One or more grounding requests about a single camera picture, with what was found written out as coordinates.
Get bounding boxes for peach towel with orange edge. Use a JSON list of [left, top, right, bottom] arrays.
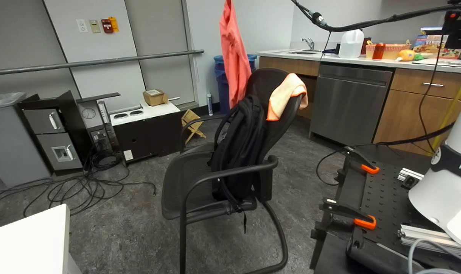
[[265, 71, 311, 123]]

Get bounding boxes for coral pink shirt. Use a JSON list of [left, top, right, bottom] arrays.
[[219, 0, 253, 109]]

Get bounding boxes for black mesh chair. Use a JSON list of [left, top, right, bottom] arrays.
[[160, 66, 304, 274]]

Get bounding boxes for black backpack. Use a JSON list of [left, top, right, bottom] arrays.
[[207, 92, 272, 234]]

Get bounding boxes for small wooden folding stand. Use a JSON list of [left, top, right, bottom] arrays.
[[181, 108, 209, 144]]

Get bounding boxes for blue recycling bin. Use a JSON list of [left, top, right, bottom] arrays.
[[213, 53, 259, 114]]

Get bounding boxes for dark low cabinet white top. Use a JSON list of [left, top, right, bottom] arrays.
[[108, 100, 184, 164]]

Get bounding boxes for small cardboard box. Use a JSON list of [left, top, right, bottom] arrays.
[[143, 88, 167, 106]]

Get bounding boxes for silver sink faucet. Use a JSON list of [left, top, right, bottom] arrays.
[[300, 36, 318, 53]]

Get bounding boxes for stainless steel dishwasher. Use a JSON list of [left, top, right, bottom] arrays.
[[311, 60, 396, 149]]

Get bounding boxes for white plastic jug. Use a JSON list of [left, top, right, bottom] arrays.
[[339, 27, 365, 59]]

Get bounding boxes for red fire alarm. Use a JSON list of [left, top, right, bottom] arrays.
[[101, 15, 120, 34]]

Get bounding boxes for black perforated breadboard table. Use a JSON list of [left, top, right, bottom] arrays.
[[335, 150, 461, 274]]

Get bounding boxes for red bottle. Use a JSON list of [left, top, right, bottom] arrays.
[[371, 41, 387, 60]]

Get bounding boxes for black drawer unit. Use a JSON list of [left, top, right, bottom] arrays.
[[18, 89, 87, 173]]

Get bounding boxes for small silver metal block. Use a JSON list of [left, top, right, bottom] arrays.
[[396, 165, 425, 188]]

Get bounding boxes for wooden cabinet with white countertop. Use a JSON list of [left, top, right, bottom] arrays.
[[257, 48, 461, 158]]

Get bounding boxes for orange plastic container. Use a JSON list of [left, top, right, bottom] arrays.
[[384, 42, 409, 60]]

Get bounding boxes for yellow toy fruit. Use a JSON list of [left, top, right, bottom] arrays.
[[397, 48, 417, 62]]

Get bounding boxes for aluminium extrusion bar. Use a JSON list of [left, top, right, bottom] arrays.
[[397, 222, 461, 255]]

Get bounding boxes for gray metal cabinet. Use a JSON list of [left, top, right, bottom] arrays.
[[0, 91, 53, 188]]

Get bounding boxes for colourful printed box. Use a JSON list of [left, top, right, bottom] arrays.
[[414, 28, 461, 59]]

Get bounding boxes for white table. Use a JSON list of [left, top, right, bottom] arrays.
[[0, 202, 82, 274]]

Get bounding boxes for black clamp orange handle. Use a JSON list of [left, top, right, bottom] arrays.
[[309, 196, 379, 270], [335, 144, 382, 187]]

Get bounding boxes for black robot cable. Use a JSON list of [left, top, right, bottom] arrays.
[[289, 0, 461, 187]]

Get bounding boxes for black floor cables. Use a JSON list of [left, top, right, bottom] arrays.
[[0, 161, 158, 217]]

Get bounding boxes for gray wall handrail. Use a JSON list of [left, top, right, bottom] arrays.
[[0, 48, 206, 77]]

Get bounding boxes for yellow cable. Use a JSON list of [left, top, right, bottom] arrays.
[[441, 82, 461, 140]]

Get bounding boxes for black camera box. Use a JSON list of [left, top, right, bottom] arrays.
[[443, 4, 461, 50]]

